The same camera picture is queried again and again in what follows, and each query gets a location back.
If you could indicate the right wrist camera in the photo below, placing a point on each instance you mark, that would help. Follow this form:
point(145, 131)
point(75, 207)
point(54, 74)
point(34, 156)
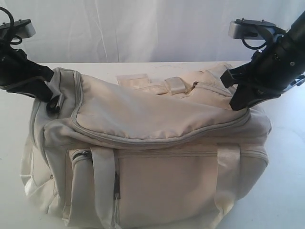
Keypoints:
point(247, 28)

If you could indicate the beige duffel bag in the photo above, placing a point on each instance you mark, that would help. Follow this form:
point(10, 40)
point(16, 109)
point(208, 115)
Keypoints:
point(169, 154)

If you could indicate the white backdrop curtain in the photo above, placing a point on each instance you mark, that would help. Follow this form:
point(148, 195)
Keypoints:
point(143, 30)

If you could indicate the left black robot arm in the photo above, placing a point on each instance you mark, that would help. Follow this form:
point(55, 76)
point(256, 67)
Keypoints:
point(20, 89)

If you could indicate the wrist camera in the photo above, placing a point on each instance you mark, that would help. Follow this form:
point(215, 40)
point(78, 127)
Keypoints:
point(22, 28)
point(247, 28)

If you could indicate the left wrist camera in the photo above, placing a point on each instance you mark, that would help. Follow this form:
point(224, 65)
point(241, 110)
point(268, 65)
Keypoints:
point(22, 28)

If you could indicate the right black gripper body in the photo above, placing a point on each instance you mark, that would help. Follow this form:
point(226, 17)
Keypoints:
point(267, 74)

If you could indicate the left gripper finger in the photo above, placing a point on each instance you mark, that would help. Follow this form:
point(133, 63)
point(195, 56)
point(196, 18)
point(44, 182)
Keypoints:
point(39, 89)
point(43, 72)

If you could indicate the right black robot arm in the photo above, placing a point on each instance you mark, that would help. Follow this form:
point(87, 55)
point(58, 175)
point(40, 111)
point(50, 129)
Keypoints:
point(293, 41)

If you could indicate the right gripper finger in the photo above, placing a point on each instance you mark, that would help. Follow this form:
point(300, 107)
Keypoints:
point(236, 76)
point(244, 97)

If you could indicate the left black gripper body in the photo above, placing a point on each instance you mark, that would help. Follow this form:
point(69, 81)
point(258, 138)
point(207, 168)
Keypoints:
point(15, 69)

